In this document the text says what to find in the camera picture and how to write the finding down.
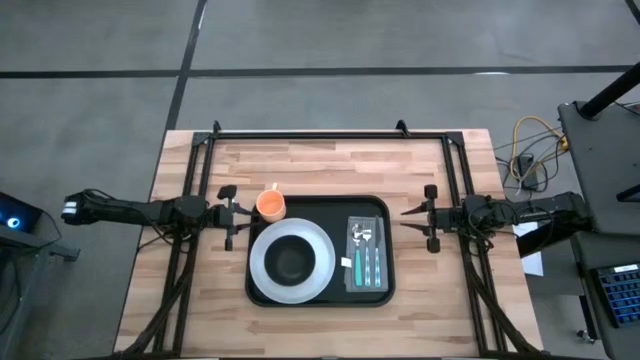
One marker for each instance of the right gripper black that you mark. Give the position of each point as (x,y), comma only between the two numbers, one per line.
(440,220)

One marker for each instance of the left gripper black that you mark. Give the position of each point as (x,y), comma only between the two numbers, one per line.
(222,217)

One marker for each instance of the grey cloth napkin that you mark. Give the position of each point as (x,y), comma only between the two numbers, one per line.
(384,235)

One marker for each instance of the black round bowl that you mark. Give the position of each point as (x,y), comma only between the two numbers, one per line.
(290,260)

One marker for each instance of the white round plate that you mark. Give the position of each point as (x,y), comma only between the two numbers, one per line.
(326,260)

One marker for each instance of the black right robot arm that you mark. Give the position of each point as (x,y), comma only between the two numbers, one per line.
(540,207)

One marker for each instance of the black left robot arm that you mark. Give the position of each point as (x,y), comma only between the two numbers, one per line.
(125,212)

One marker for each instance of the black plastic serving tray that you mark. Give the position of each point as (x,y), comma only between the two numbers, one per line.
(330,207)

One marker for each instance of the white paper sheet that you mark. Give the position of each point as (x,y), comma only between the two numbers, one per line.
(532,260)

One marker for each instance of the black power adapter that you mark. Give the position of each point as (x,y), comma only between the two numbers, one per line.
(527,165)

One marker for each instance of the black slanted beam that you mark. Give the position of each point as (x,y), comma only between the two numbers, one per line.
(540,245)

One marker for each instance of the black equipment desk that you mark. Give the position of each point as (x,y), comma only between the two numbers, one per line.
(582,260)

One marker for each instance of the black side table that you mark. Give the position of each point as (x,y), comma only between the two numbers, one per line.
(605,165)

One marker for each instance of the small caster wheel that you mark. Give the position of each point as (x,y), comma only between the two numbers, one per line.
(585,336)

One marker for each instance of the grey metal stand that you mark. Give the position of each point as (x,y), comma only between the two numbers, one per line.
(40,245)

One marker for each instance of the backlit mechanical keyboard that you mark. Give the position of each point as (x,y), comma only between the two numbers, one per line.
(622,295)

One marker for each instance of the black computer with blue light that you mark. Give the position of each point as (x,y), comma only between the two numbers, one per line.
(15,212)

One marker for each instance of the black frame clamp bracket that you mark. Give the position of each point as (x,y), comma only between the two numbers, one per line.
(216,126)
(401,126)

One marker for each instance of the black aluminium table frame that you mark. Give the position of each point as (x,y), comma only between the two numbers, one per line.
(325,135)

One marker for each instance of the black round post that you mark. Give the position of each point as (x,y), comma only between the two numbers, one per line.
(610,92)

